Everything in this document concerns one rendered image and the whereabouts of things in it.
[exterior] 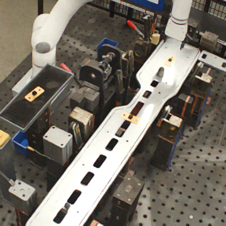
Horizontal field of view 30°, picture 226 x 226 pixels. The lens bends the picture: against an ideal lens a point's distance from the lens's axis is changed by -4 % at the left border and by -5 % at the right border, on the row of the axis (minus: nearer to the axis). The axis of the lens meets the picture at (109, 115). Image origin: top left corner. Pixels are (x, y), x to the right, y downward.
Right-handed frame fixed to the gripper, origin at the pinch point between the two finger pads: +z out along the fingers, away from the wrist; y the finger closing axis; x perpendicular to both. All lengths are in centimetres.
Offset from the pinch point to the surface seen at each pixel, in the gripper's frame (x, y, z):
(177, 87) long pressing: -15.5, 10.9, 12.1
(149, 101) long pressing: -32.4, 3.1, 11.8
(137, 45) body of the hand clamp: -2.8, -17.7, 8.0
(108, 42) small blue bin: 21, -46, 35
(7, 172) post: -97, -30, 16
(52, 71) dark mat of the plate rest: -54, -36, -4
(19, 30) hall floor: 79, -165, 113
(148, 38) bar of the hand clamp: -0.4, -13.5, 2.7
